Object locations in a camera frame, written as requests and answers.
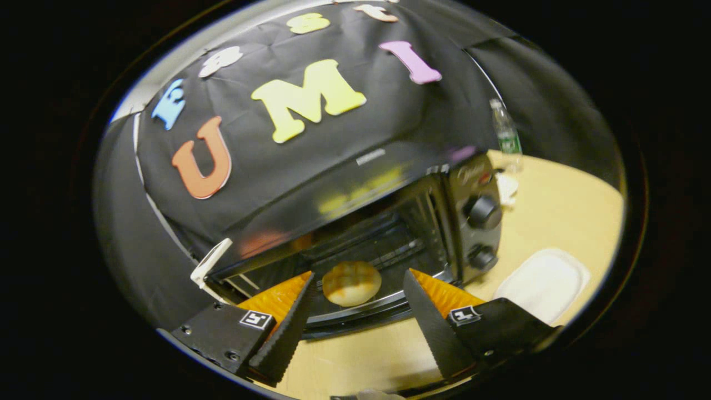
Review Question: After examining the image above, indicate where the white rectangular plate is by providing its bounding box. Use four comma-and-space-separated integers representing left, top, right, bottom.
493, 248, 591, 326

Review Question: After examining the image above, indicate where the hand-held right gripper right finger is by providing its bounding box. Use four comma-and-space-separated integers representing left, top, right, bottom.
403, 268, 559, 381

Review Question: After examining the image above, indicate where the clear plastic water bottle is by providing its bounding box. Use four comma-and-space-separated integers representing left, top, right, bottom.
489, 99, 524, 173

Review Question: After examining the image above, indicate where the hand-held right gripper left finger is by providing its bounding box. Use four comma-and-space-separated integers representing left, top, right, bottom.
169, 271, 317, 388

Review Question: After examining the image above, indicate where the round bread bun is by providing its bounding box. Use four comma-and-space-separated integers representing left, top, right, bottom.
322, 261, 383, 308

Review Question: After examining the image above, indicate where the black electric oven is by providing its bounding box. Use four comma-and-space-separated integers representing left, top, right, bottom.
192, 139, 505, 341

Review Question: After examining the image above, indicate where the white divided seasoning dish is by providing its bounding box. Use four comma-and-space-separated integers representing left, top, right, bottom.
494, 172, 519, 208

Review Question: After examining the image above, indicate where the white toaster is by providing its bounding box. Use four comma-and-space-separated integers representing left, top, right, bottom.
190, 238, 234, 304

